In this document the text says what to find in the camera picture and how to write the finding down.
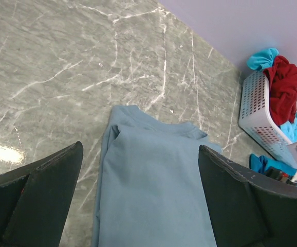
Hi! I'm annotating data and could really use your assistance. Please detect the red t shirt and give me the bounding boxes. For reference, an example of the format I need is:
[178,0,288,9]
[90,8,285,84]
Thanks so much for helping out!
[263,55,297,126]

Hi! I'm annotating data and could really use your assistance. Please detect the grey blue t shirt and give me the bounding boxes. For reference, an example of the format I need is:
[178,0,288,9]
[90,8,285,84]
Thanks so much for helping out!
[91,105,221,246]

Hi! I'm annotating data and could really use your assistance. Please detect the folded teal t shirt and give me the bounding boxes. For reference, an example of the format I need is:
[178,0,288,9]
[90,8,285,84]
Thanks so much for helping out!
[249,154,297,176]

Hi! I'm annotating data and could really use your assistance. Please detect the light turquoise t shirt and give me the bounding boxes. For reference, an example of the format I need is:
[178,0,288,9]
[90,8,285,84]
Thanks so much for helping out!
[247,48,297,143]

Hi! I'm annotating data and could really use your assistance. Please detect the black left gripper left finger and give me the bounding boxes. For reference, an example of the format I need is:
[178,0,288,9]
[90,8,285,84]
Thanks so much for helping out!
[0,142,83,246]

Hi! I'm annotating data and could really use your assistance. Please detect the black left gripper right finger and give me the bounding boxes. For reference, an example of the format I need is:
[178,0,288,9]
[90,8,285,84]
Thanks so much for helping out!
[198,145,297,246]

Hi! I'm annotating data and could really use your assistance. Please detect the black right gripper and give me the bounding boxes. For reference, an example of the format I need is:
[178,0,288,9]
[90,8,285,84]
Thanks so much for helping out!
[264,167,296,184]

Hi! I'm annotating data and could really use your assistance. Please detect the white plastic laundry basket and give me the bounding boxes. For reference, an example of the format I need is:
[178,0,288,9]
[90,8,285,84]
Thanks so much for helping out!
[238,72,297,168]

